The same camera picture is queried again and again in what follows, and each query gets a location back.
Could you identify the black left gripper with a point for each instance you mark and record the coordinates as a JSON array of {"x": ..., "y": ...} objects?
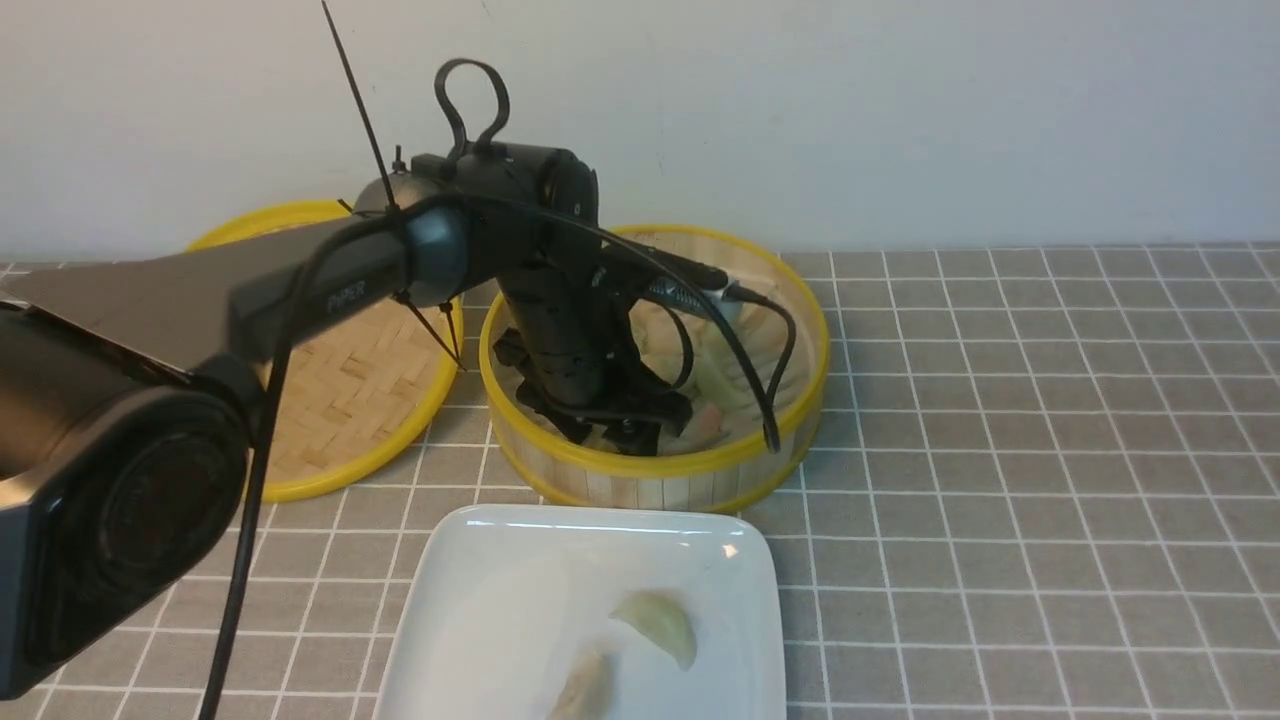
[{"x": 572, "y": 342}]

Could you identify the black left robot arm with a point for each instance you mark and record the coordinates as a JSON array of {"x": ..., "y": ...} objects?
[{"x": 134, "y": 420}]

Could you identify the white square plate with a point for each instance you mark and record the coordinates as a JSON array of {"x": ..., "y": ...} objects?
[{"x": 508, "y": 597}]

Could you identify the green dumpling on plate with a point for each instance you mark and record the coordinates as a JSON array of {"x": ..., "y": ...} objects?
[{"x": 662, "y": 621}]

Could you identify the whitish dumpling on plate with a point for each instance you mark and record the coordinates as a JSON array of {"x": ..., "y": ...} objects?
[{"x": 588, "y": 691}]

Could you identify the yellow rimmed bamboo steamer basket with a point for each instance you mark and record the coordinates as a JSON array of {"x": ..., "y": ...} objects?
[{"x": 720, "y": 462}]

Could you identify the yellow rimmed woven steamer lid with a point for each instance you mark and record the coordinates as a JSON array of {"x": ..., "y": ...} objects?
[{"x": 359, "y": 394}]

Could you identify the grey checkered tablecloth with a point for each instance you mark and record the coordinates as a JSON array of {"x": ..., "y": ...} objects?
[{"x": 1044, "y": 485}]

